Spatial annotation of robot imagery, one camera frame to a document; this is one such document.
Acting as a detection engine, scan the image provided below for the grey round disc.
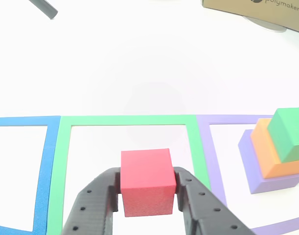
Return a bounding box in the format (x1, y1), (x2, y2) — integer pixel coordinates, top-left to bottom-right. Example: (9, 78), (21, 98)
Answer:
(243, 16), (288, 33)

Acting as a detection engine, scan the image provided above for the purple square frame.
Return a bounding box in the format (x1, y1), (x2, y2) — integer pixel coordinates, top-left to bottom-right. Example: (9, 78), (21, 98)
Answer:
(196, 114), (299, 235)

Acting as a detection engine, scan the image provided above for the polymaker printed cardboard box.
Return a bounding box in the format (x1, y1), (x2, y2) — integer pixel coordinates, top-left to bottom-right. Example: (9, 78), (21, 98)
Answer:
(200, 0), (299, 35)

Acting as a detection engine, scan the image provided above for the black cylindrical stand leg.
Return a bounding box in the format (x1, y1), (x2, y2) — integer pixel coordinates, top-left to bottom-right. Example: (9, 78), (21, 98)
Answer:
(28, 0), (59, 20)

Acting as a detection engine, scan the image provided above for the green cube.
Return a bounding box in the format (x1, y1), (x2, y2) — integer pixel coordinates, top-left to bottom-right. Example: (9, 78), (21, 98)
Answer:
(267, 107), (299, 164)

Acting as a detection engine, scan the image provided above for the purple cube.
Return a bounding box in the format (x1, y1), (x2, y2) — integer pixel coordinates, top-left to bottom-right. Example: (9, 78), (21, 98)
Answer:
(238, 129), (299, 195)

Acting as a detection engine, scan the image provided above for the blue square frame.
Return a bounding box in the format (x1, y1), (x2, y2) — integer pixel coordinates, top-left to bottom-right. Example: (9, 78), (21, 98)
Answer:
(0, 116), (61, 235)

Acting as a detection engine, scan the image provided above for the small red cube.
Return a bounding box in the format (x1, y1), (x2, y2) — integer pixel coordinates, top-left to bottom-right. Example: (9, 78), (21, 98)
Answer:
(120, 148), (177, 218)

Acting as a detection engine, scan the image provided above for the orange cube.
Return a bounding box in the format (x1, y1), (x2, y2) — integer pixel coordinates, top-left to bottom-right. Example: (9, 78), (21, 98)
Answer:
(251, 118), (299, 179)

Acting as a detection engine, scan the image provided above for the green square frame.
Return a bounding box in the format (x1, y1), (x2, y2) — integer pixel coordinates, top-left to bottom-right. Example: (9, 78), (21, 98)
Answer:
(46, 115), (211, 235)

